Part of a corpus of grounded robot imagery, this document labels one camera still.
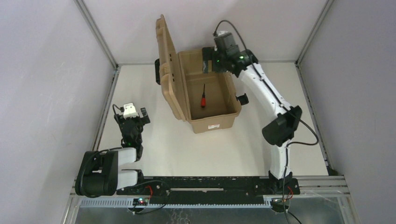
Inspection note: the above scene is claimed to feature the aluminium frame rail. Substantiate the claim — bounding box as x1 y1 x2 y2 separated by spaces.
90 65 120 151

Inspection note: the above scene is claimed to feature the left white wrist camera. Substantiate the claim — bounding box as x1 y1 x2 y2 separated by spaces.
122 103 139 119

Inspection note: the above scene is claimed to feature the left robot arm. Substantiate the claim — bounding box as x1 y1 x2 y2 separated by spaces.
75 103 150 198

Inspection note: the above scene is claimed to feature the small circuit board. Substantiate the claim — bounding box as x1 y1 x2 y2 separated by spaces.
133 197 149 207
270 198 290 213

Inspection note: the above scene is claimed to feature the tan plastic storage bin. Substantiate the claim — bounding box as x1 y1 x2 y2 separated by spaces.
155 15 247 133

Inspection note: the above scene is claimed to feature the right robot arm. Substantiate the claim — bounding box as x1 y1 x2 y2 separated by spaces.
202 47 306 194

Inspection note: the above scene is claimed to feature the left small circuit board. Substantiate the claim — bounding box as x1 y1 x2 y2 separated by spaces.
133 197 149 207

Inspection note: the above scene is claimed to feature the right small circuit board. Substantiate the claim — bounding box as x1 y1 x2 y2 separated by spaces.
270 198 290 213

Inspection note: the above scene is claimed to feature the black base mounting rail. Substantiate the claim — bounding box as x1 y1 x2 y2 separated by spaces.
116 176 301 205

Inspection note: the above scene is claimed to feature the red handled screwdriver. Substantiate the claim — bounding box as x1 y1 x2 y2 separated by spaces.
200 84 206 108

